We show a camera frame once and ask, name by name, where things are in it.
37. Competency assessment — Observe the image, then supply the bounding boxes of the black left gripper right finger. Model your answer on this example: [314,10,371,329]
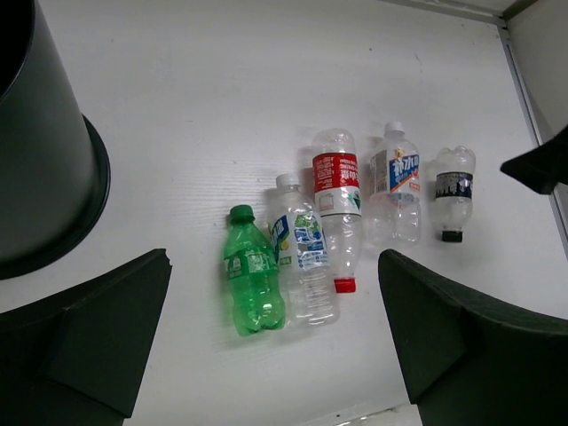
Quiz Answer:
[378,249,567,425]

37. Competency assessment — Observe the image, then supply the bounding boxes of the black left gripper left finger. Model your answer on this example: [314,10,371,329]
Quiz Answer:
[1,248,171,425]

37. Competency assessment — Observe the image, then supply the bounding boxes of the black plastic bin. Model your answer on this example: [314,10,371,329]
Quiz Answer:
[1,1,111,280]

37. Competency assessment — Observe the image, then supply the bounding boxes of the clear bottle blue green label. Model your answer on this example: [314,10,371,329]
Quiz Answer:
[268,173,340,327]

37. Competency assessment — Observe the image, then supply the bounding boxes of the green plastic soda bottle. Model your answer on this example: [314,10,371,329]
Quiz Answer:
[223,204,286,336]

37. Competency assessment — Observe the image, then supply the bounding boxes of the clear bottle blue orange label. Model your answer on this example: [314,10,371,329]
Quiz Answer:
[369,122,422,245]

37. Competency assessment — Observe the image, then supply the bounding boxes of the clear bottle red label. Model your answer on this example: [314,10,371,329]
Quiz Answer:
[312,128,363,294]

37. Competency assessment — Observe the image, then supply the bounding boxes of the small clear bottle black label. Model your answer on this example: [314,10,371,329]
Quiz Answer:
[431,146,476,243]

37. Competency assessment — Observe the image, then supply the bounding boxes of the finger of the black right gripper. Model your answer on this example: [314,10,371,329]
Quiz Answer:
[501,128,568,194]

